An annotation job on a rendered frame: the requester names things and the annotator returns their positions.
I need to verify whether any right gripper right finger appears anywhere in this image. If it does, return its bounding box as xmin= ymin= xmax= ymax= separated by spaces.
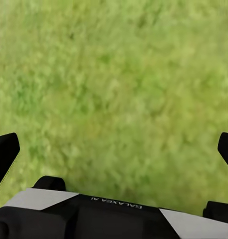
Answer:
xmin=218 ymin=132 xmax=228 ymax=164

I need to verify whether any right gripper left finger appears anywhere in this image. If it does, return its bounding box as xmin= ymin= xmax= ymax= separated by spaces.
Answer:
xmin=0 ymin=132 xmax=20 ymax=183

